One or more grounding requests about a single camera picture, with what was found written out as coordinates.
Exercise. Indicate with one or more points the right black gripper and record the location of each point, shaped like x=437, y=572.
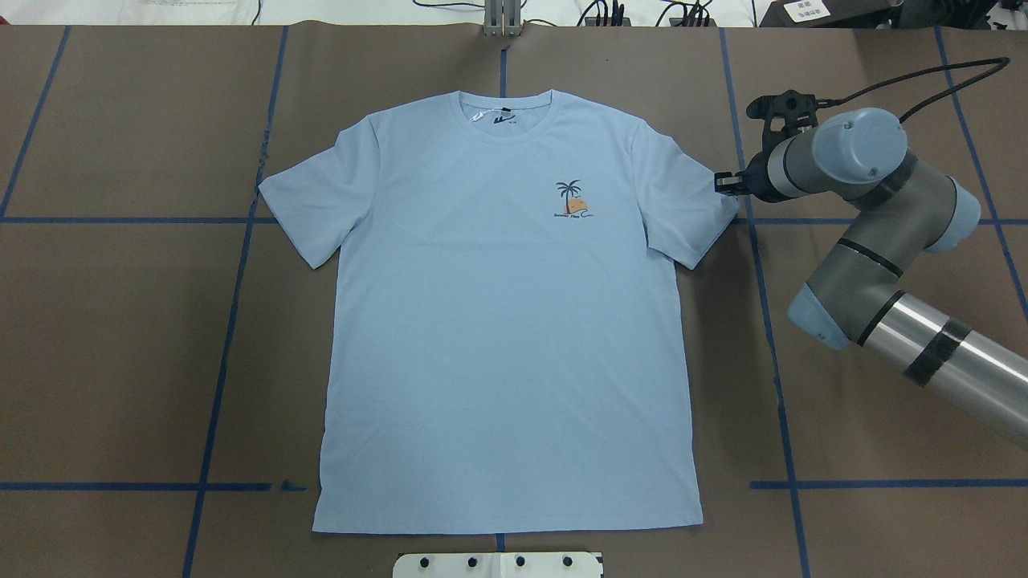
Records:
x=756, y=178

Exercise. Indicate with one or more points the light blue t-shirt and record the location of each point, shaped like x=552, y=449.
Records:
x=507, y=345

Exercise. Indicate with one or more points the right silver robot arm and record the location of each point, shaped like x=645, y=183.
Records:
x=905, y=208

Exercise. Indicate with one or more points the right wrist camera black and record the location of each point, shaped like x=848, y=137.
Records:
x=785, y=114

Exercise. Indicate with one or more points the aluminium frame post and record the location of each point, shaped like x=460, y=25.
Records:
x=502, y=18

